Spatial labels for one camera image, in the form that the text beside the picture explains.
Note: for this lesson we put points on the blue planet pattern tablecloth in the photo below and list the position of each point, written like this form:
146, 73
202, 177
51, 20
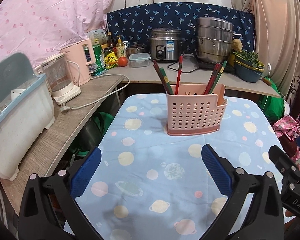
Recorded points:
114, 209

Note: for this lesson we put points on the dark maroon chopstick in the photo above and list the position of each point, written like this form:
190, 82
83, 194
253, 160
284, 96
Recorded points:
161, 77

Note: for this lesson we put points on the green chopstick gold band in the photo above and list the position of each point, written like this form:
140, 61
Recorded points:
166, 81
217, 77

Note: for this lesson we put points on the stacked steel steamer pot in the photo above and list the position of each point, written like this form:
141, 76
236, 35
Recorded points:
214, 39

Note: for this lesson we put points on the dark blue vegetable basin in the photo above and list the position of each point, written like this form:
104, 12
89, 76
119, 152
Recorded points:
247, 66

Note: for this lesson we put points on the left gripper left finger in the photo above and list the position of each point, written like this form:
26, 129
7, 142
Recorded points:
73, 181

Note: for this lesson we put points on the blue leaf pattern backsplash cloth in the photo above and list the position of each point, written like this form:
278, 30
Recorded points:
134, 24

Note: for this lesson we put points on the red tomato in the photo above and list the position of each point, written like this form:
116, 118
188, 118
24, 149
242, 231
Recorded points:
122, 61

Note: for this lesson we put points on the yellow oil bottle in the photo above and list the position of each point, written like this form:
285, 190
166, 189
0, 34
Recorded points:
120, 48

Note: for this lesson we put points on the pink dotted curtain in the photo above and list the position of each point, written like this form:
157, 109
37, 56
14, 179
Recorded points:
40, 28

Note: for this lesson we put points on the pink floral cloth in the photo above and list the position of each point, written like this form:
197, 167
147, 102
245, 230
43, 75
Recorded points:
287, 130

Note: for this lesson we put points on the yellow snack packet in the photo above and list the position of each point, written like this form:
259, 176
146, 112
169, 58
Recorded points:
111, 60

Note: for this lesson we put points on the white blue dish drainer box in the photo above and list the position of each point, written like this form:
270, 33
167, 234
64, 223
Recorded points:
26, 109

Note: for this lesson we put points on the maroon chopstick brown end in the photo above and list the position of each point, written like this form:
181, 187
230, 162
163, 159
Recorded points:
156, 67

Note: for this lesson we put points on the steel rice cooker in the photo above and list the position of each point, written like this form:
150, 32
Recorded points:
165, 44

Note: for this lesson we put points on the pink perforated utensil basket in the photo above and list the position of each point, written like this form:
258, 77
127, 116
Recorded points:
195, 114

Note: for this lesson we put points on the right hand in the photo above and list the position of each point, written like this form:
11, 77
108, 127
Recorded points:
289, 214

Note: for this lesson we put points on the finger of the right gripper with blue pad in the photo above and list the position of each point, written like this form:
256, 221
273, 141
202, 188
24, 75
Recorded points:
283, 163

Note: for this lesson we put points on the wooden counter shelf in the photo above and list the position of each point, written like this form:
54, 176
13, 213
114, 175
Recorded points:
65, 119

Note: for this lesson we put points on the clear plastic food container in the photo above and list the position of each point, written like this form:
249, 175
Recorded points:
139, 60

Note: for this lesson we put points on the white cord switch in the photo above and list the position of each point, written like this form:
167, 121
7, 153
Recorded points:
269, 67

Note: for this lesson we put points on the pink electric kettle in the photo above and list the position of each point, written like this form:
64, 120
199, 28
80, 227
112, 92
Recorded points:
80, 56

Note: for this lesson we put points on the small steel lidded pot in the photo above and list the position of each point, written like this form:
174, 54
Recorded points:
135, 48

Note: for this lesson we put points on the beige curtain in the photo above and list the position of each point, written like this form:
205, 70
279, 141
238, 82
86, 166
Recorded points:
277, 37

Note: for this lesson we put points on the dark red faceted chopstick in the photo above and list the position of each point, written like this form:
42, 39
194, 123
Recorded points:
215, 71

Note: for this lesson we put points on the green bag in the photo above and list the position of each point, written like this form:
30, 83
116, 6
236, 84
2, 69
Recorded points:
273, 108

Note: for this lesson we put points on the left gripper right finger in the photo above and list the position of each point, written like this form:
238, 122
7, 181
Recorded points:
225, 176

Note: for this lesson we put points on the green can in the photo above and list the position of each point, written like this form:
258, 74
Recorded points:
100, 61

